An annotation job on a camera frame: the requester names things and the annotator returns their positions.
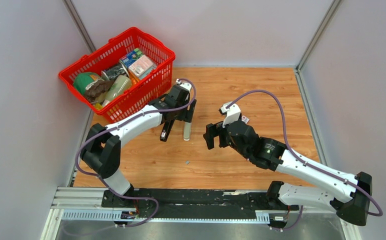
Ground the pale green bottle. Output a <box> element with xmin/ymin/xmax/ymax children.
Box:
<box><xmin>101</xmin><ymin>75</ymin><xmax>132</xmax><ymax>108</ymax></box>

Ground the blue green box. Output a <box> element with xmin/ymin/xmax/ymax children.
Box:
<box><xmin>119</xmin><ymin>48</ymin><xmax>144</xmax><ymax>68</ymax></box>

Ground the dark patterned can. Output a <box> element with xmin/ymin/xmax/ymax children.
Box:
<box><xmin>101</xmin><ymin>63</ymin><xmax>128</xmax><ymax>81</ymax></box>

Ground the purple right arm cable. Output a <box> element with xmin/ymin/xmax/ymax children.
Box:
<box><xmin>224</xmin><ymin>89</ymin><xmax>384</xmax><ymax>218</ymax></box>

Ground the slotted grey cable duct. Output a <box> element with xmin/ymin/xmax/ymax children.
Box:
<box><xmin>61</xmin><ymin>209</ymin><xmax>271</xmax><ymax>224</ymax></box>

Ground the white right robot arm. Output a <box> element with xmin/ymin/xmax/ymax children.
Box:
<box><xmin>203</xmin><ymin>120</ymin><xmax>372</xmax><ymax>226</ymax></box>

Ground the small red white staple box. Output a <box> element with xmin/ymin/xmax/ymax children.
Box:
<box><xmin>241</xmin><ymin>115</ymin><xmax>250</xmax><ymax>124</ymax></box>

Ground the red plastic shopping basket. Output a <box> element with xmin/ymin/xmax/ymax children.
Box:
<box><xmin>58</xmin><ymin>26</ymin><xmax>176</xmax><ymax>123</ymax></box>

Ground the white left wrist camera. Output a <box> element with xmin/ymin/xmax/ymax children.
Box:
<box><xmin>175</xmin><ymin>78</ymin><xmax>193</xmax><ymax>93</ymax></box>

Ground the pink white carton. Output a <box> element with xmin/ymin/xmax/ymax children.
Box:
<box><xmin>128</xmin><ymin>55</ymin><xmax>157</xmax><ymax>80</ymax></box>

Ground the green round package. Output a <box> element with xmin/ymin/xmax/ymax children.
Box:
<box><xmin>72</xmin><ymin>72</ymin><xmax>104</xmax><ymax>95</ymax></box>

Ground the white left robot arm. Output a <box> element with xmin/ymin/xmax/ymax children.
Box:
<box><xmin>79</xmin><ymin>81</ymin><xmax>196</xmax><ymax>208</ymax></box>

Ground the black stapler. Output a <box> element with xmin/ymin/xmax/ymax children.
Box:
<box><xmin>160</xmin><ymin>120</ymin><xmax>175</xmax><ymax>142</ymax></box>

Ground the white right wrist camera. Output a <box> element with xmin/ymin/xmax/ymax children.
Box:
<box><xmin>219</xmin><ymin>101</ymin><xmax>241</xmax><ymax>128</ymax></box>

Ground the brown crumpled bag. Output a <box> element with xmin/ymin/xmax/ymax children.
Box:
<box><xmin>82</xmin><ymin>80</ymin><xmax>114</xmax><ymax>104</ymax></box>

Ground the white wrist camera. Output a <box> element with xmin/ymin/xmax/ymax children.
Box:
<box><xmin>219</xmin><ymin>101</ymin><xmax>241</xmax><ymax>128</ymax></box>
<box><xmin>175</xmin><ymin>78</ymin><xmax>193</xmax><ymax>93</ymax></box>

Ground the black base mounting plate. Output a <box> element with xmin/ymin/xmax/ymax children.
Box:
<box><xmin>101</xmin><ymin>188</ymin><xmax>299</xmax><ymax>220</ymax></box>

